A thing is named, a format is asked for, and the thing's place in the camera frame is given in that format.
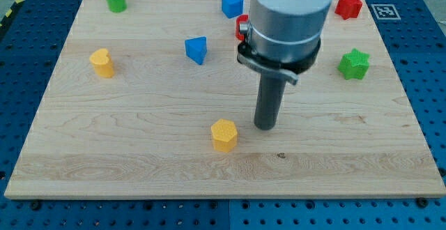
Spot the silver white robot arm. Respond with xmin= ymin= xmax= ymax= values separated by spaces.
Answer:
xmin=247 ymin=0 xmax=332 ymax=63

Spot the red block behind arm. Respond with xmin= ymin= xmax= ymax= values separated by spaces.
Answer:
xmin=235 ymin=14 xmax=249 ymax=41

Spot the blue triangle block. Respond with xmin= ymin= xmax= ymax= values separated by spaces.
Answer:
xmin=185 ymin=36 xmax=207 ymax=65

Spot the yellow hexagon block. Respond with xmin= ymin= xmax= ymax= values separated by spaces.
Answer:
xmin=210 ymin=118 xmax=238 ymax=153

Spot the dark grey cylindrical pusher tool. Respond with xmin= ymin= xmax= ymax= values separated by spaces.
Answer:
xmin=254 ymin=75 xmax=286 ymax=130

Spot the black clamp with metal lever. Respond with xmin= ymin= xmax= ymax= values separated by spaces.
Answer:
xmin=237 ymin=40 xmax=321 ymax=85

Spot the wooden board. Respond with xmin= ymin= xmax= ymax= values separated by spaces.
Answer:
xmin=5 ymin=0 xmax=445 ymax=199

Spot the blue cube block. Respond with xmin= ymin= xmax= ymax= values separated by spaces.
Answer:
xmin=221 ymin=0 xmax=244 ymax=19

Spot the yellow heart block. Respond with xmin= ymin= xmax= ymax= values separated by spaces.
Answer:
xmin=89 ymin=48 xmax=114 ymax=78

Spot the green star block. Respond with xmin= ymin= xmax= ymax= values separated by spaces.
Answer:
xmin=337 ymin=48 xmax=370 ymax=80

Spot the green cylinder block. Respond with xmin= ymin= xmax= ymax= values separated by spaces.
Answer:
xmin=105 ymin=0 xmax=128 ymax=14

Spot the red star block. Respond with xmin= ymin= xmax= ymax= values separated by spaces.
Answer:
xmin=334 ymin=0 xmax=362 ymax=20

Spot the white fiducial marker tag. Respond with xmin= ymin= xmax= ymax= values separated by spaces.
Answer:
xmin=371 ymin=3 xmax=401 ymax=20

